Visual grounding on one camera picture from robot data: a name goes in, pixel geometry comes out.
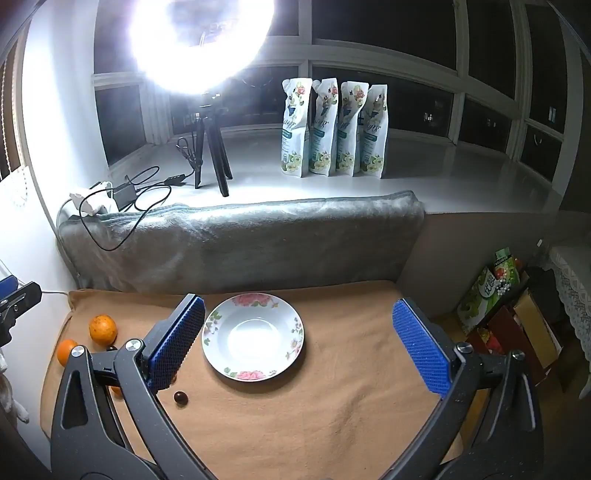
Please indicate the white window frame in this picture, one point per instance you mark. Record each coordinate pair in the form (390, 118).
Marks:
(304, 27)

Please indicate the green printed carton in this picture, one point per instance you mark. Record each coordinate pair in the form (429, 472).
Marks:
(478, 302)

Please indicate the green printed bag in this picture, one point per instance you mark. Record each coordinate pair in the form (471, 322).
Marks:
(505, 270)

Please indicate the black tripod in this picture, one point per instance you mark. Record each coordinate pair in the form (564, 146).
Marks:
(213, 138)

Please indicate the white lace cloth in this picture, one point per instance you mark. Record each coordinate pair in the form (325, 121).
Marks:
(572, 286)

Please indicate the tan fleece blanket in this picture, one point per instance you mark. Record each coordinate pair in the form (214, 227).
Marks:
(323, 406)

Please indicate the person's left hand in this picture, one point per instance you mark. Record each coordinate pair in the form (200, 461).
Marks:
(8, 392)

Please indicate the grey plush blanket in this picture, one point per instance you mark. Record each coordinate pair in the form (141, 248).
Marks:
(254, 240)

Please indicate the floral white plate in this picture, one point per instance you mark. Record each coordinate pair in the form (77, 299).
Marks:
(254, 337)

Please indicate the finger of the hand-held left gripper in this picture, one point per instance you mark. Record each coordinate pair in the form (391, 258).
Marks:
(23, 300)
(7, 286)

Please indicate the brown cardboard box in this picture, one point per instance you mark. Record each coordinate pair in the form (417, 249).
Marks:
(535, 327)

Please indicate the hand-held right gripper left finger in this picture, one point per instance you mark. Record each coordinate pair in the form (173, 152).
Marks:
(178, 341)

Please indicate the red box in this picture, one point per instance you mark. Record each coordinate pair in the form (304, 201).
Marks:
(508, 341)

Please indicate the black power adapter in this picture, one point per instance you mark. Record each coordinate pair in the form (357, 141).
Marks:
(124, 194)

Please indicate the white power strip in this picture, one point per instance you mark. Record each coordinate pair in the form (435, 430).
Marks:
(92, 201)

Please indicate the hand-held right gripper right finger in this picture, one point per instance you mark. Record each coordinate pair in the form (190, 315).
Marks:
(420, 350)

